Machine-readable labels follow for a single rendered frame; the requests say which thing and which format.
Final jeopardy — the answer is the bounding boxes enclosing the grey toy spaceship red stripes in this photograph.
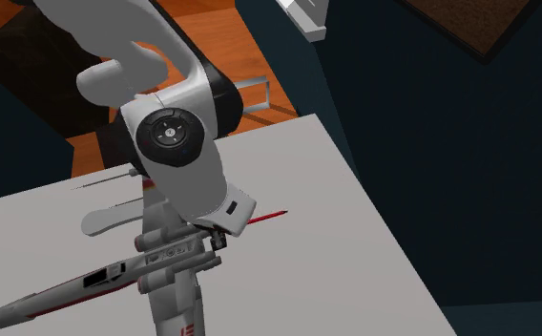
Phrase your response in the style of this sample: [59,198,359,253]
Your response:
[0,168,223,336]

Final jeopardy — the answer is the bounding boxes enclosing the red pencil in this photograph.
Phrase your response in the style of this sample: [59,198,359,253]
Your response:
[246,209,289,226]

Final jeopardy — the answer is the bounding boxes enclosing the white block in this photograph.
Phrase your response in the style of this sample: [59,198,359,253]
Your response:
[275,0,329,43]

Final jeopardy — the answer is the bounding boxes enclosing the grey metal frame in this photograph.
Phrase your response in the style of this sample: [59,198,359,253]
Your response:
[233,75,272,116]

